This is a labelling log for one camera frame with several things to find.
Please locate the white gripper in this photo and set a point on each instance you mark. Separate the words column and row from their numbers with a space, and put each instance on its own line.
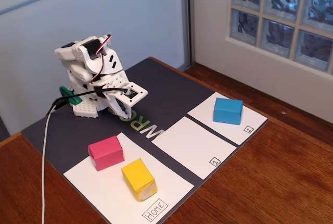
column 114, row 103

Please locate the yellow paper box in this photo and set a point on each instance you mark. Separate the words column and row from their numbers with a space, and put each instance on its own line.
column 138, row 177

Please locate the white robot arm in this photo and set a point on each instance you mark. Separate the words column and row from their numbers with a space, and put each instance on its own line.
column 78, row 60

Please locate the pink paper box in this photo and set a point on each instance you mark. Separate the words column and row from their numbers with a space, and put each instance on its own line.
column 105, row 153

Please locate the blue paper box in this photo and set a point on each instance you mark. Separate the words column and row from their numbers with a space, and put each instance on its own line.
column 227, row 110

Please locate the dark grey printed mat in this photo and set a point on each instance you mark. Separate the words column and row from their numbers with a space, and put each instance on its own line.
column 166, row 88

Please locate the green table clamp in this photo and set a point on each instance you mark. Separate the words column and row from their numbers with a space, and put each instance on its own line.
column 69, row 96

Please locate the white sheet marked 1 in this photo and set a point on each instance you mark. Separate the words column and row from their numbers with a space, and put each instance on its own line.
column 192, row 146

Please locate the white sheet marked home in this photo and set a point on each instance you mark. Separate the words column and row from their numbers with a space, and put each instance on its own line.
column 109, row 190

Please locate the white sheet marked 2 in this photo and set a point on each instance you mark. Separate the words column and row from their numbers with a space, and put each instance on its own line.
column 252, row 122

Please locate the glass block window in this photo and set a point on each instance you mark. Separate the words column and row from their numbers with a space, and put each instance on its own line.
column 281, row 13

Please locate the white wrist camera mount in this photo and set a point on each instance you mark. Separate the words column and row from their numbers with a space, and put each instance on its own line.
column 138, row 93

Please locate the grey door frame strip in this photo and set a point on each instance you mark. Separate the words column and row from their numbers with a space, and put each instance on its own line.
column 187, row 18

